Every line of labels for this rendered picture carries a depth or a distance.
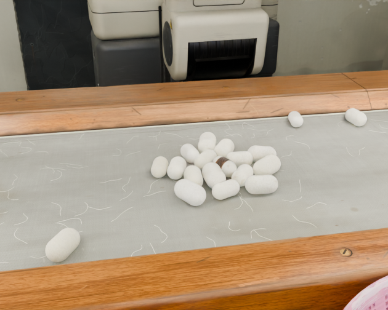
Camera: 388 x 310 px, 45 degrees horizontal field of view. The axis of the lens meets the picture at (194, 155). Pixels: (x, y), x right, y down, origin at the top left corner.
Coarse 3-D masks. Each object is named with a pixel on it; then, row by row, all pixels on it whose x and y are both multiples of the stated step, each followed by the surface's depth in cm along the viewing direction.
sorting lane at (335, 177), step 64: (128, 128) 64; (192, 128) 65; (256, 128) 65; (320, 128) 65; (384, 128) 65; (0, 192) 50; (64, 192) 50; (128, 192) 50; (320, 192) 50; (384, 192) 50; (0, 256) 41; (128, 256) 41
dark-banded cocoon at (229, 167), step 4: (220, 156) 53; (212, 160) 53; (216, 160) 53; (224, 164) 52; (228, 164) 52; (232, 164) 52; (224, 168) 52; (228, 168) 52; (232, 168) 52; (236, 168) 52; (224, 172) 52; (228, 172) 52; (232, 172) 52; (228, 176) 52
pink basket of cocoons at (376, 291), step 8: (384, 280) 34; (368, 288) 33; (376, 288) 33; (384, 288) 34; (360, 296) 32; (368, 296) 33; (376, 296) 33; (384, 296) 34; (352, 304) 32; (360, 304) 32; (368, 304) 33; (376, 304) 33; (384, 304) 34
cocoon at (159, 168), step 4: (160, 156) 54; (156, 160) 53; (160, 160) 53; (164, 160) 53; (156, 164) 52; (160, 164) 52; (164, 164) 52; (152, 168) 52; (156, 168) 52; (160, 168) 52; (164, 168) 52; (152, 172) 52; (156, 172) 52; (160, 172) 52; (164, 172) 52; (156, 176) 52; (160, 176) 52
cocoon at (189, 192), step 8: (176, 184) 48; (184, 184) 47; (192, 184) 47; (176, 192) 48; (184, 192) 47; (192, 192) 46; (200, 192) 47; (184, 200) 47; (192, 200) 47; (200, 200) 47
